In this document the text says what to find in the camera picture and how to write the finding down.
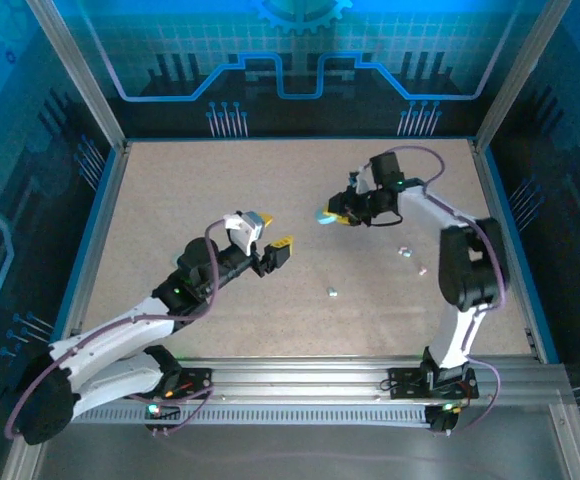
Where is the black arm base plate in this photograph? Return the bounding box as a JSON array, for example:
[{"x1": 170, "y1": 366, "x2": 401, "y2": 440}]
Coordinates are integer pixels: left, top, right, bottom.
[
  {"x1": 169, "y1": 367, "x2": 215, "y2": 401},
  {"x1": 387, "y1": 367, "x2": 480, "y2": 401}
]

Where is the aluminium mounting beam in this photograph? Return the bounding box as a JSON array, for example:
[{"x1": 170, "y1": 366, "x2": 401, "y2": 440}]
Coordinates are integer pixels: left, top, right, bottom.
[{"x1": 34, "y1": 355, "x2": 571, "y2": 404}]

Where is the aluminium table side rail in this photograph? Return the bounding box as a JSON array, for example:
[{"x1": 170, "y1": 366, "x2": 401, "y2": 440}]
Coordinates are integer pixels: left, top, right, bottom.
[
  {"x1": 468, "y1": 139, "x2": 560, "y2": 364},
  {"x1": 52, "y1": 142, "x2": 132, "y2": 364}
]

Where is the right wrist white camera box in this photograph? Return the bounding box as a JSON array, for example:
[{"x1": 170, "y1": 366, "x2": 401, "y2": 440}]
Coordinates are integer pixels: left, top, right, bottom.
[{"x1": 349, "y1": 159, "x2": 377, "y2": 195}]

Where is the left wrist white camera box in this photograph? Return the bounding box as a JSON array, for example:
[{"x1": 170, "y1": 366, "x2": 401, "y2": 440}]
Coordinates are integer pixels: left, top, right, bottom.
[{"x1": 223, "y1": 210, "x2": 264, "y2": 257}]

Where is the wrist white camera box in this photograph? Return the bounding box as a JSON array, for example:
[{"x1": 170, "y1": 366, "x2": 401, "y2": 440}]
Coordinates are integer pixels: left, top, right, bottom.
[
  {"x1": 223, "y1": 210, "x2": 264, "y2": 257},
  {"x1": 349, "y1": 159, "x2": 377, "y2": 195}
]

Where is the black controller module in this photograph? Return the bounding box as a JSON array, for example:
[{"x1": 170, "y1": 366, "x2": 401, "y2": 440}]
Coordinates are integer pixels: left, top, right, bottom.
[
  {"x1": 143, "y1": 399, "x2": 182, "y2": 437},
  {"x1": 427, "y1": 402, "x2": 464, "y2": 437}
]

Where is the slotted grey cable duct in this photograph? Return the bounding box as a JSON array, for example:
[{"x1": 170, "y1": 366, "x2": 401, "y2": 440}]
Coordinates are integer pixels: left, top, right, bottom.
[{"x1": 74, "y1": 405, "x2": 436, "y2": 426}]

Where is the grey metal sheet panel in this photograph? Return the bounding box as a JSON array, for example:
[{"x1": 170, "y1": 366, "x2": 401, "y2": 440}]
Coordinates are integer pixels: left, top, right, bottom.
[{"x1": 0, "y1": 389, "x2": 580, "y2": 480}]

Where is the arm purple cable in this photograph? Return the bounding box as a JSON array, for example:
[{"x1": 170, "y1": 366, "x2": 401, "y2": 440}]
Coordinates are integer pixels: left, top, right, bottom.
[
  {"x1": 7, "y1": 218, "x2": 220, "y2": 441},
  {"x1": 379, "y1": 145, "x2": 509, "y2": 436}
]

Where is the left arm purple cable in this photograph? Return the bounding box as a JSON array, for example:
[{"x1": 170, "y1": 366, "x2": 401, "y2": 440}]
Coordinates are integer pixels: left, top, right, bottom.
[{"x1": 7, "y1": 218, "x2": 220, "y2": 441}]

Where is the aluminium frame post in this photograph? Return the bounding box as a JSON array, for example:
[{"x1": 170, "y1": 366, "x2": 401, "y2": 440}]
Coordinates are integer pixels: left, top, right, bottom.
[
  {"x1": 24, "y1": 0, "x2": 132, "y2": 152},
  {"x1": 472, "y1": 0, "x2": 572, "y2": 152}
]

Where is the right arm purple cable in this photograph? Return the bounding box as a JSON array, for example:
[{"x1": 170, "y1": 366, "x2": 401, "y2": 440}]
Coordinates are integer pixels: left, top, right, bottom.
[{"x1": 379, "y1": 145, "x2": 509, "y2": 436}]

